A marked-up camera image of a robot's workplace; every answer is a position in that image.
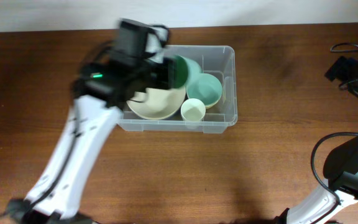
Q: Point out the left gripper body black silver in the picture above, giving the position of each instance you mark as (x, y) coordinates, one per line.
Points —
(157, 73)

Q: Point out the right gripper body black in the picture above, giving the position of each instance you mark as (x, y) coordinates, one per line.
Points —
(351, 73)

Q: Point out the cream plate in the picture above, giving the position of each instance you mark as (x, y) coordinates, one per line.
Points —
(156, 104)

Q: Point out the green cup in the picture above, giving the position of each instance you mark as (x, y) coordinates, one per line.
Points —
(185, 71)

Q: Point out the cream cup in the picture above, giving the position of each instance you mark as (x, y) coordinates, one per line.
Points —
(193, 110)

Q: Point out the green bowl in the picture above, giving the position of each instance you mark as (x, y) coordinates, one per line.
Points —
(206, 88)

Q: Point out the yellow bowl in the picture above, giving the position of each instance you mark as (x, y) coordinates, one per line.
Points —
(213, 106)

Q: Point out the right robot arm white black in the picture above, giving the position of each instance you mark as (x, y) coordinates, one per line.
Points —
(338, 187)

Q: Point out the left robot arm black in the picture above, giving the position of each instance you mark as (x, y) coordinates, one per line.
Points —
(109, 76)

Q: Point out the clear plastic storage container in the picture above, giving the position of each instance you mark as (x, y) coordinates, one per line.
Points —
(218, 60)

